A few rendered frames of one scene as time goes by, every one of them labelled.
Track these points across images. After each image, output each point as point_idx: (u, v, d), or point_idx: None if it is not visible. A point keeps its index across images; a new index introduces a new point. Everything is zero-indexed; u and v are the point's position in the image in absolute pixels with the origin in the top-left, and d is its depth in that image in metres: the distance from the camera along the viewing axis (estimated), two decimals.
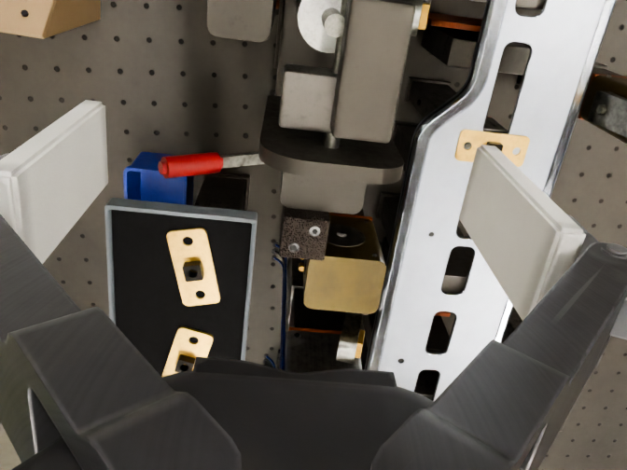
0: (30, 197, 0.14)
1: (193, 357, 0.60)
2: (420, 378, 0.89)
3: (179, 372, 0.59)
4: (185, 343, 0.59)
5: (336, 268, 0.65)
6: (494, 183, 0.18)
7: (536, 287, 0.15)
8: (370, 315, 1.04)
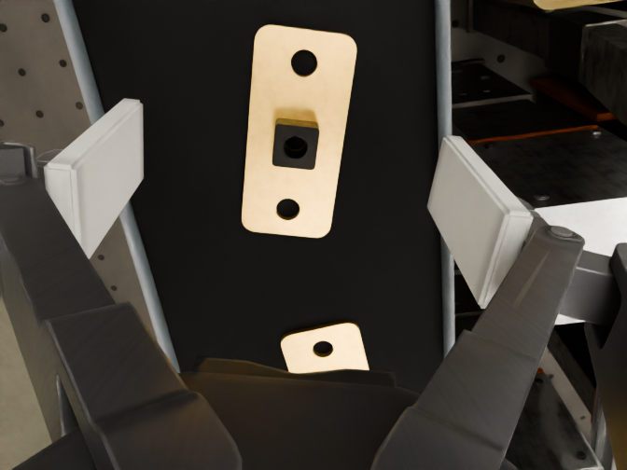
0: (85, 189, 0.15)
1: (313, 120, 0.22)
2: None
3: (285, 166, 0.22)
4: (285, 80, 0.21)
5: None
6: (455, 171, 0.19)
7: (487, 269, 0.15)
8: None
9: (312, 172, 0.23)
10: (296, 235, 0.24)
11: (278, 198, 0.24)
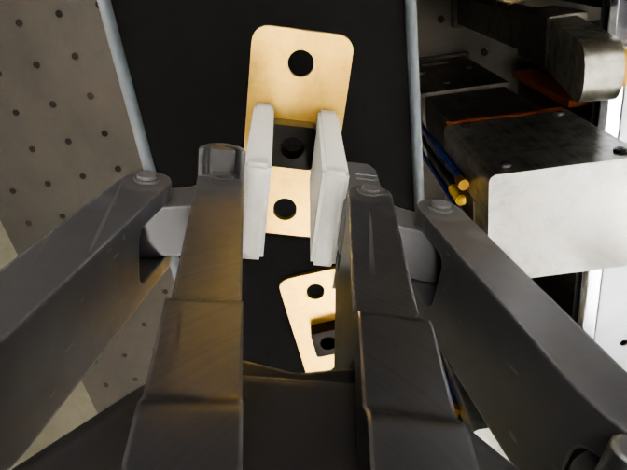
0: (269, 185, 0.16)
1: (310, 121, 0.22)
2: None
3: (283, 166, 0.22)
4: (281, 80, 0.21)
5: None
6: (317, 142, 0.20)
7: (314, 227, 0.16)
8: None
9: (309, 172, 0.23)
10: (293, 235, 0.24)
11: (275, 198, 0.24)
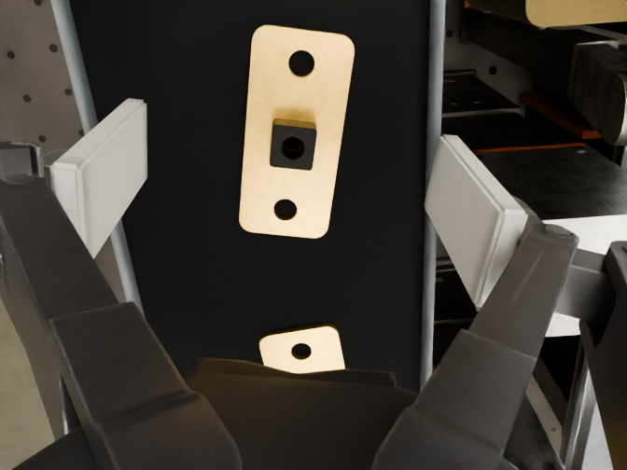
0: (90, 188, 0.15)
1: (311, 121, 0.22)
2: None
3: (283, 167, 0.22)
4: (282, 80, 0.21)
5: None
6: (452, 170, 0.19)
7: (482, 267, 0.15)
8: None
9: (310, 173, 0.23)
10: (293, 236, 0.24)
11: (275, 199, 0.24)
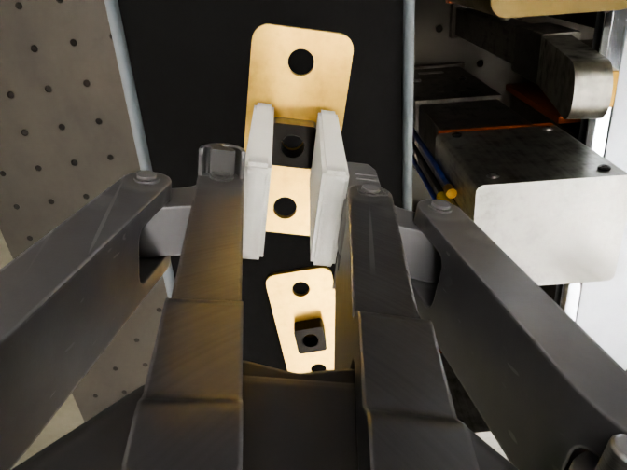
0: (269, 185, 0.16)
1: (310, 119, 0.22)
2: None
3: (283, 165, 0.22)
4: (282, 79, 0.21)
5: None
6: (317, 142, 0.20)
7: (314, 226, 0.16)
8: None
9: (309, 172, 0.23)
10: (293, 234, 0.24)
11: (275, 197, 0.24)
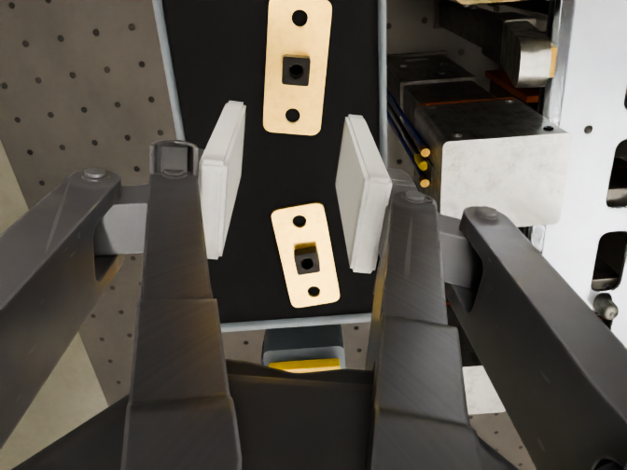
0: (227, 184, 0.16)
1: (306, 55, 0.35)
2: None
3: (290, 84, 0.35)
4: (287, 29, 0.35)
5: None
6: (348, 146, 0.20)
7: (355, 233, 0.16)
8: None
9: (307, 89, 0.36)
10: (299, 133, 0.37)
11: (286, 108, 0.37)
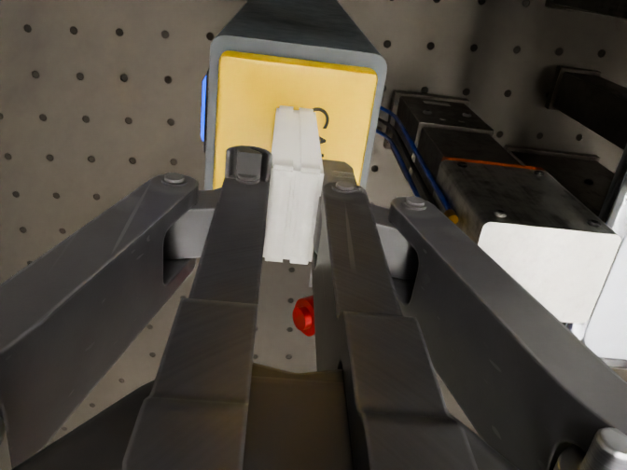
0: (293, 187, 0.16)
1: None
2: None
3: None
4: None
5: None
6: (294, 139, 0.20)
7: (290, 224, 0.16)
8: None
9: None
10: None
11: None
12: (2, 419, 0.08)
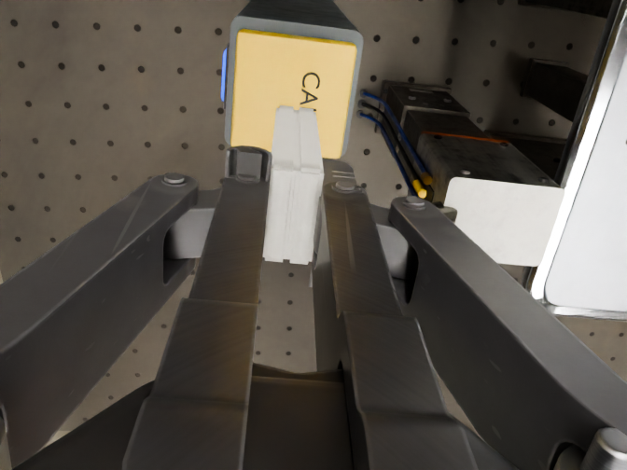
0: (293, 187, 0.16)
1: None
2: None
3: None
4: None
5: None
6: (295, 139, 0.20)
7: (290, 224, 0.16)
8: None
9: None
10: None
11: None
12: (2, 419, 0.08)
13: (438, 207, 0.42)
